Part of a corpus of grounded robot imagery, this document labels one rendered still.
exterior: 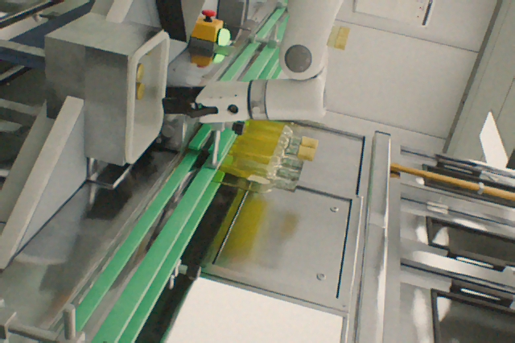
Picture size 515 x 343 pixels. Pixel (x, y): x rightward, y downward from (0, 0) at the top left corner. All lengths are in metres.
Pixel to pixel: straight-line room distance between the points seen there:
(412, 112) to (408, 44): 0.90
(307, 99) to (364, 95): 6.54
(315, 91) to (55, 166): 0.47
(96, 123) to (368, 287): 0.68
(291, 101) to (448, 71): 6.48
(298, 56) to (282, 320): 0.52
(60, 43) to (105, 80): 0.10
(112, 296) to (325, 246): 0.61
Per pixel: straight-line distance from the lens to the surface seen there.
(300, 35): 0.96
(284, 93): 1.02
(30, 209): 1.00
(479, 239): 1.70
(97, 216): 1.06
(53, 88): 1.09
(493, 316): 1.45
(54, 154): 1.03
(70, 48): 1.04
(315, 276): 1.28
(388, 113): 7.62
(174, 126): 1.24
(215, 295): 1.18
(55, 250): 0.99
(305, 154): 1.46
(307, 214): 1.47
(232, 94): 1.04
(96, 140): 1.09
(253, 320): 1.15
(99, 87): 1.04
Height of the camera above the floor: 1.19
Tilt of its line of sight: 6 degrees down
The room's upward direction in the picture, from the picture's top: 104 degrees clockwise
